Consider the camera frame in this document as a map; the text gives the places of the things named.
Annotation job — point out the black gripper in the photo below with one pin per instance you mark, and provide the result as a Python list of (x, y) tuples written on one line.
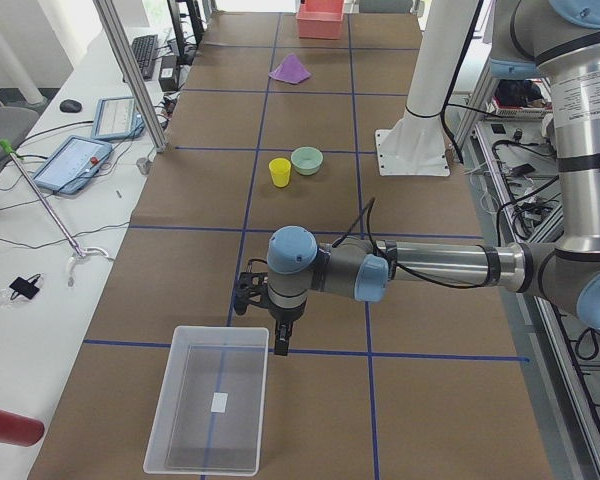
[(286, 315)]

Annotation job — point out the yellow plastic cup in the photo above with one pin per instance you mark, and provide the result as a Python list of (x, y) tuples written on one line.
[(280, 171)]

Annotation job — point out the mint green bowl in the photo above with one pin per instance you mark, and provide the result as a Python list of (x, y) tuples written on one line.
[(307, 160)]

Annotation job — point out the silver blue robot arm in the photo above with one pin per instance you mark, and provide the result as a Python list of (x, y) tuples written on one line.
[(562, 39)]

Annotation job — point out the clear plastic bin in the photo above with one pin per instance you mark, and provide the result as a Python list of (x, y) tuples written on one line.
[(209, 415)]

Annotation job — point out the purple crumpled cloth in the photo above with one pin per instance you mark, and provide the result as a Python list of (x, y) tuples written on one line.
[(290, 71)]

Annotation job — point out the black small clip device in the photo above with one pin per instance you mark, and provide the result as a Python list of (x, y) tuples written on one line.
[(22, 290)]

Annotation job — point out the near blue teach pendant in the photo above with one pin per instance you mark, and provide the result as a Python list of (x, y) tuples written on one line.
[(72, 165)]

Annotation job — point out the blue teach pendant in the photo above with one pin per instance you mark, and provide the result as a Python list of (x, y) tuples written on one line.
[(72, 165), (117, 118)]

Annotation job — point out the far blue teach pendant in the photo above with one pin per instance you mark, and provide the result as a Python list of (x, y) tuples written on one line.
[(117, 118)]

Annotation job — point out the black power adapter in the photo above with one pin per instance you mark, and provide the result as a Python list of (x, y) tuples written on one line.
[(168, 77)]

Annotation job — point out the red bottle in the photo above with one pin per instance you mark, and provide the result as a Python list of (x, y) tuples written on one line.
[(19, 430)]

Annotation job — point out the black computer mouse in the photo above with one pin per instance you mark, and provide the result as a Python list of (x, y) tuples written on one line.
[(70, 106)]

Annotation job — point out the pink plastic bin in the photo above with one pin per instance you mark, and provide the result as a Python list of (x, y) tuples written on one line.
[(320, 19)]

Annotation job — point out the black keyboard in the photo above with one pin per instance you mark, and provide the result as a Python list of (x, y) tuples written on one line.
[(144, 49)]

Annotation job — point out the reacher grabber stick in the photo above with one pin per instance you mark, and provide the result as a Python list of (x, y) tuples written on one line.
[(80, 254)]

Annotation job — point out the grey office chair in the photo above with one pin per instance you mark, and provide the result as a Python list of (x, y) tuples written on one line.
[(0, 135)]

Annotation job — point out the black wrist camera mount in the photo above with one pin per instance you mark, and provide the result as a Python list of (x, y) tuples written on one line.
[(251, 290)]

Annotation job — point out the white pedestal column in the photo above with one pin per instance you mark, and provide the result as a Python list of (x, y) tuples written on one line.
[(415, 145)]

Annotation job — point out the aluminium frame post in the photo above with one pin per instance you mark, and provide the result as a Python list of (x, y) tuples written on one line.
[(125, 58)]

